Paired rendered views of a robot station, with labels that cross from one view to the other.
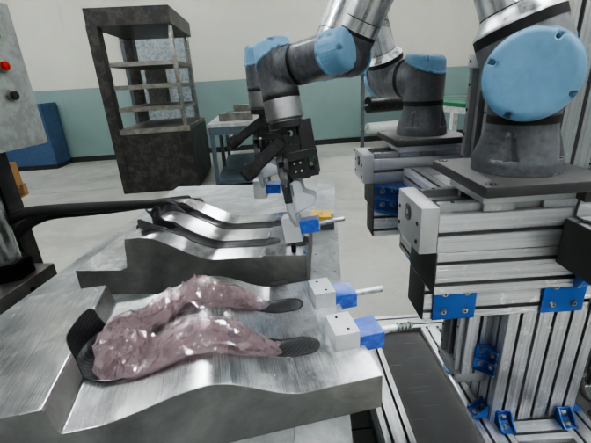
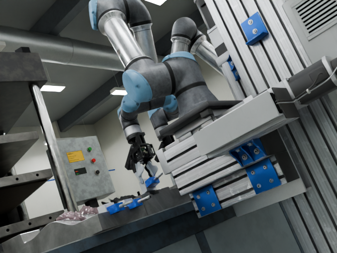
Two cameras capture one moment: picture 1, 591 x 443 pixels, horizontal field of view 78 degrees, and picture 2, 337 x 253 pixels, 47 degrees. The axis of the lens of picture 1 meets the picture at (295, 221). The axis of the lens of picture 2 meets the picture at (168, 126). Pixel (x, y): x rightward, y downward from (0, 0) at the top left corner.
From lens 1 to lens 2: 130 cm
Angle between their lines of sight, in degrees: 52
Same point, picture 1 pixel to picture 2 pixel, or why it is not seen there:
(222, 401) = (54, 229)
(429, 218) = (160, 155)
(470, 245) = (181, 161)
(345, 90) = not seen: outside the picture
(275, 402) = (68, 229)
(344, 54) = (126, 103)
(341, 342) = (100, 210)
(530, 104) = (134, 95)
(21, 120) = (101, 182)
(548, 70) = (129, 84)
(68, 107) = not seen: hidden behind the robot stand
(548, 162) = (187, 107)
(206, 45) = not seen: hidden behind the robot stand
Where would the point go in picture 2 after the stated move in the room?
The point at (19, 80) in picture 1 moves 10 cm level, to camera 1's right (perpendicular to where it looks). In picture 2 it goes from (101, 165) to (110, 159)
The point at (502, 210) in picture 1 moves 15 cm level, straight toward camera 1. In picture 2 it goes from (186, 138) to (145, 151)
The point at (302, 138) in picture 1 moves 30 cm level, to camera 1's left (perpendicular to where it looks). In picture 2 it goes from (137, 141) to (98, 167)
